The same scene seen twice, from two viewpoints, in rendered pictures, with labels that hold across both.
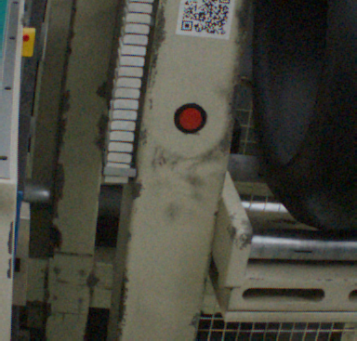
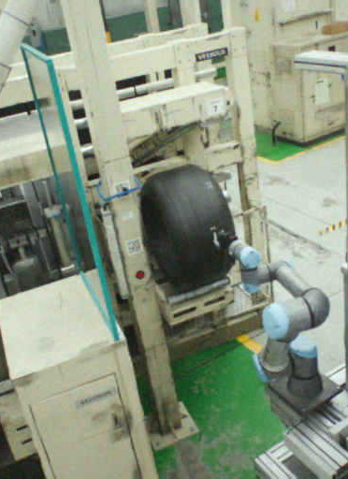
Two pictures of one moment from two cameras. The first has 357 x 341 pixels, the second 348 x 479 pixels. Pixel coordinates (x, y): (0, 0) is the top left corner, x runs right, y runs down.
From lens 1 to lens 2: 128 cm
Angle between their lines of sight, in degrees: 7
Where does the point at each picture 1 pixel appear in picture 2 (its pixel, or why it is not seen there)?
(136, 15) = (115, 254)
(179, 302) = (155, 323)
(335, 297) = (199, 307)
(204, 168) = (148, 285)
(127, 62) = (118, 268)
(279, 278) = (181, 308)
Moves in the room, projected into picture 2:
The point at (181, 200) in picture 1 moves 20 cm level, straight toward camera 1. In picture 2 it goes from (145, 296) to (151, 318)
